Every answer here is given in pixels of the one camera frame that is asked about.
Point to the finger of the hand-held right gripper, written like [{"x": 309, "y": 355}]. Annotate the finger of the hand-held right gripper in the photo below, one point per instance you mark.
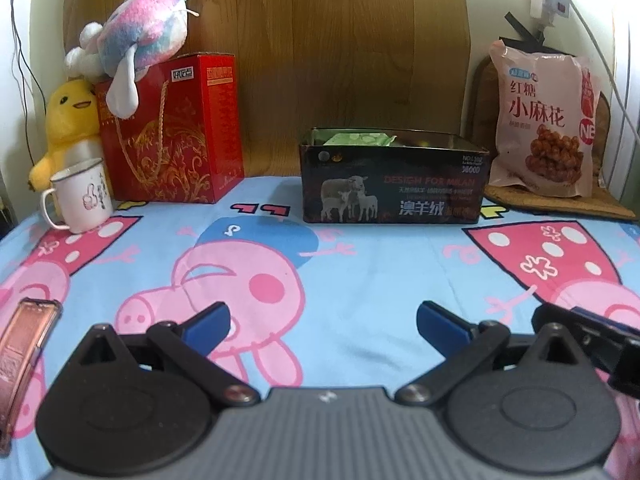
[{"x": 555, "y": 317}]

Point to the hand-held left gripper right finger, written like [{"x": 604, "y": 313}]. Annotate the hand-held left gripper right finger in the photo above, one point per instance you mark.
[{"x": 440, "y": 327}]

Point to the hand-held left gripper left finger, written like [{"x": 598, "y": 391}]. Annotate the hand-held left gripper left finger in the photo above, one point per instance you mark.
[{"x": 207, "y": 327}]

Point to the black tin box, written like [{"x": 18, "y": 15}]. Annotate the black tin box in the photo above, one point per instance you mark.
[{"x": 390, "y": 190}]

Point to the green cracker packet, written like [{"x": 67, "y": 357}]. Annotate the green cracker packet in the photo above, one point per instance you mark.
[{"x": 362, "y": 138}]

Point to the cartoon printed bedsheet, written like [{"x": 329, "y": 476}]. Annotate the cartoon printed bedsheet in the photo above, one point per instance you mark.
[{"x": 350, "y": 270}]

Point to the brown woven mat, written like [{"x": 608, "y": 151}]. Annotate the brown woven mat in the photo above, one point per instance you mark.
[{"x": 600, "y": 200}]

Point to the white enamel mug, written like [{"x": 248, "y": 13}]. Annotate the white enamel mug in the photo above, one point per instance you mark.
[{"x": 82, "y": 195}]

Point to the phone in pink case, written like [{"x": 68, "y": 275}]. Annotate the phone in pink case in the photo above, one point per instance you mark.
[{"x": 22, "y": 355}]

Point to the red gift box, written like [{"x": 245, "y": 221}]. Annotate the red gift box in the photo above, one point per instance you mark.
[{"x": 185, "y": 135}]

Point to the pink snack bag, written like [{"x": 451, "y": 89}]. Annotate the pink snack bag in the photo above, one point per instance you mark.
[{"x": 542, "y": 120}]

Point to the yellow duck plush toy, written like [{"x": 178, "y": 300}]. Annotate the yellow duck plush toy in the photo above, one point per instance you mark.
[{"x": 65, "y": 125}]

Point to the pink blue plush toy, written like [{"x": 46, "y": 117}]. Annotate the pink blue plush toy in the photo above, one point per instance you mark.
[{"x": 135, "y": 45}]

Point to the black tape strip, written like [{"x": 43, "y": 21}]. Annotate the black tape strip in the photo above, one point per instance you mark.
[{"x": 522, "y": 25}]

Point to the wooden headboard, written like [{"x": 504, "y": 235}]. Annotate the wooden headboard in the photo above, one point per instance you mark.
[{"x": 325, "y": 50}]

